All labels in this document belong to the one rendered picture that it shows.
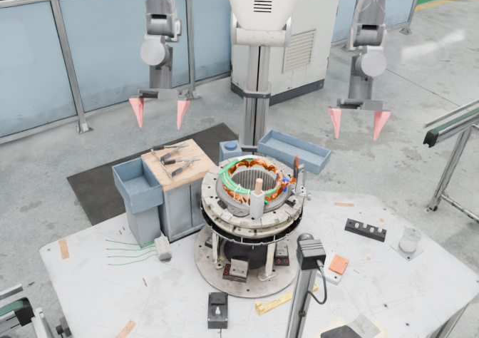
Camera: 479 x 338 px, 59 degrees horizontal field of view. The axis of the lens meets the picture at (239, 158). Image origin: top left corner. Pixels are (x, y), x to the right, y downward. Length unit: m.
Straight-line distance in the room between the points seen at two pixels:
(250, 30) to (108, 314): 1.03
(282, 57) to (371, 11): 2.62
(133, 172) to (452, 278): 1.17
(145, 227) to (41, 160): 1.99
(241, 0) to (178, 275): 0.94
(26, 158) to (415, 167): 2.88
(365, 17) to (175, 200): 0.83
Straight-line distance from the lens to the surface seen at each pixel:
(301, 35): 3.70
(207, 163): 1.47
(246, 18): 1.50
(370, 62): 1.03
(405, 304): 1.56
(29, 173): 3.35
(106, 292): 1.52
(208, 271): 1.49
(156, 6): 1.08
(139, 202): 1.41
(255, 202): 1.20
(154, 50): 1.02
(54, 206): 3.02
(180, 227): 1.58
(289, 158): 1.55
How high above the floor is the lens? 1.99
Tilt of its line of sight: 38 degrees down
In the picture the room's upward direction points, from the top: 2 degrees clockwise
